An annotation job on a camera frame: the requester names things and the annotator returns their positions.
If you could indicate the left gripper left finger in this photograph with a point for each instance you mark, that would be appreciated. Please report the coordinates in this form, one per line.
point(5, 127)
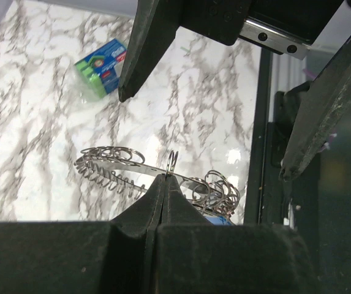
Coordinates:
point(83, 257)

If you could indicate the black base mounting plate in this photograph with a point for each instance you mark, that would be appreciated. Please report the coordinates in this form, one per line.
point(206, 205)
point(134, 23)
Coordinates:
point(267, 197)

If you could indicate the blue key tag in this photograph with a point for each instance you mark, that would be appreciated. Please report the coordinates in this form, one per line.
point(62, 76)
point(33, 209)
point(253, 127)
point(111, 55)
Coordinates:
point(219, 220)

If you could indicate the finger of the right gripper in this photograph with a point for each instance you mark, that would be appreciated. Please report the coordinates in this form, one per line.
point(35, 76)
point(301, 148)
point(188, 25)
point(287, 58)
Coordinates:
point(154, 29)
point(322, 106)

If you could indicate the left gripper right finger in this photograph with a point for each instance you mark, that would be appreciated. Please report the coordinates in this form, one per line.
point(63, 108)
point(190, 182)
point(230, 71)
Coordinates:
point(191, 255)

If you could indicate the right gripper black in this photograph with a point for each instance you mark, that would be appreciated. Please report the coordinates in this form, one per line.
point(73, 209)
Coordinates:
point(283, 27)

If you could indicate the blue green small box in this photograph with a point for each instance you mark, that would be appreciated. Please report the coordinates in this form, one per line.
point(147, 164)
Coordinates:
point(100, 71)

